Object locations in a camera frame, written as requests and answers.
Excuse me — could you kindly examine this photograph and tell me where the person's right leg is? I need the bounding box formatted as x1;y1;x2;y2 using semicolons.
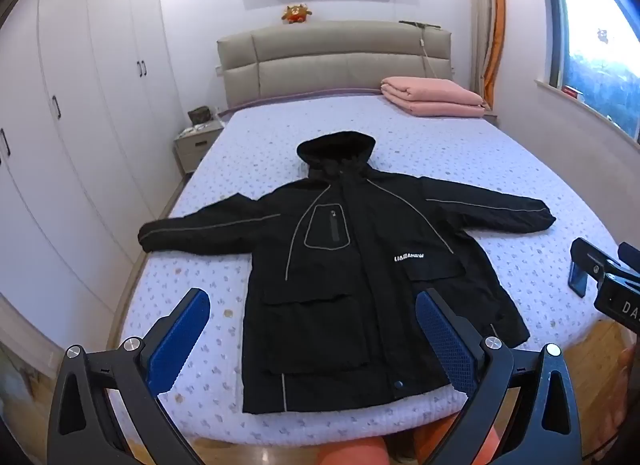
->
414;412;501;465

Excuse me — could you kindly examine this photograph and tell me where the orange plush toy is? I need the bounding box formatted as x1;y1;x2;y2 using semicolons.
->
280;4;313;25

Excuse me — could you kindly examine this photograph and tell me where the window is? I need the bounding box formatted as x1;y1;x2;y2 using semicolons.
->
537;0;640;141

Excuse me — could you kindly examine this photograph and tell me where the bed with dotted sheet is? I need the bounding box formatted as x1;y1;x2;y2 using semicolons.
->
117;89;623;446

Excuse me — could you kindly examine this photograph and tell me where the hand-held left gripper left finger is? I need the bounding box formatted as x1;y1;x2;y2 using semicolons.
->
47;288;211;465

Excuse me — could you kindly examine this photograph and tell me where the white cable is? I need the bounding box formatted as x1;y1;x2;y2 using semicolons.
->
421;28;453;81

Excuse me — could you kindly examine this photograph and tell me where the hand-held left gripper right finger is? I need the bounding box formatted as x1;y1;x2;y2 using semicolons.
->
416;288;583;465

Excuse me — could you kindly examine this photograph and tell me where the orange curtain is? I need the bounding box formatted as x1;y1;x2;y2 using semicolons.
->
470;0;507;111

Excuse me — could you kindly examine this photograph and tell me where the folded pink blanket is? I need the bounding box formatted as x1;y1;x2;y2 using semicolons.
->
380;76;490;118

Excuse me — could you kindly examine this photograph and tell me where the beige padded headboard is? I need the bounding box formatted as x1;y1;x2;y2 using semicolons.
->
216;20;453;108

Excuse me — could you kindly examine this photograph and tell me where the white wardrobe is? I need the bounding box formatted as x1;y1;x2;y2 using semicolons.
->
0;0;183;376

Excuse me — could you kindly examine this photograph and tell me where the black hooded jacket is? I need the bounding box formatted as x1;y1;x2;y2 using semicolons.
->
138;131;557;415

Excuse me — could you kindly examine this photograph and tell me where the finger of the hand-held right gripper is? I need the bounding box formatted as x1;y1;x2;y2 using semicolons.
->
619;242;640;273
569;237;621;300

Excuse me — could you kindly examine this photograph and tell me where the person's right hand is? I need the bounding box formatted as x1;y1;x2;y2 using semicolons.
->
616;344;640;427

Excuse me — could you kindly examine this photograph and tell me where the white nightstand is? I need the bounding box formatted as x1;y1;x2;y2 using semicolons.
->
173;118;224;173

